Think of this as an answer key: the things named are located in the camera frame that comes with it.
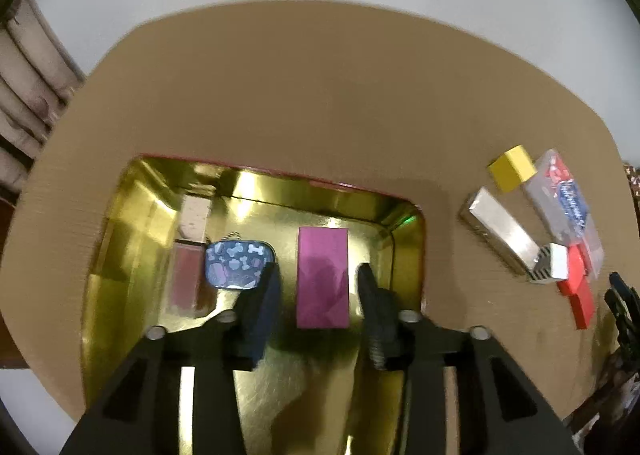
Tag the pink rectangular box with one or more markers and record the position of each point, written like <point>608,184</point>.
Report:
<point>322,280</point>

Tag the blue bone-print tin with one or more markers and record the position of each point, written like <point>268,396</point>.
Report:
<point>235,262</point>

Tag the gold tin tray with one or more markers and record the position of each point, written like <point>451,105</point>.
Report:
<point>300,385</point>

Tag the silver long box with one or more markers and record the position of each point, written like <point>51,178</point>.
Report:
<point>500,227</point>

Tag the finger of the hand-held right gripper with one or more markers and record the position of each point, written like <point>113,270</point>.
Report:
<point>620,317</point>
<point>620,285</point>

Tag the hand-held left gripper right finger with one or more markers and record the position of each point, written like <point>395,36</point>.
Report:
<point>372,315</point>

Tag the yellow block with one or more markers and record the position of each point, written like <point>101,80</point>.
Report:
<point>512,169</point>

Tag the beige patterned curtain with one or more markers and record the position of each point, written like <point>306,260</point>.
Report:
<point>30,85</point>

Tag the small white cube box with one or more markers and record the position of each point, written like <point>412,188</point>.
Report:
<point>550,262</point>

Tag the clear case with blue label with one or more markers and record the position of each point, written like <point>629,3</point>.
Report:
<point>567,205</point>

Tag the maroon small box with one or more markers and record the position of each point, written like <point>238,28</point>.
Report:
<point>185,277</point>

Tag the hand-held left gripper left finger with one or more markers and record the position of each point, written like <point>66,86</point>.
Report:
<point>260,315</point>

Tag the red rectangular block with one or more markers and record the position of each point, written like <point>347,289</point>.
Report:
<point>581,300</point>

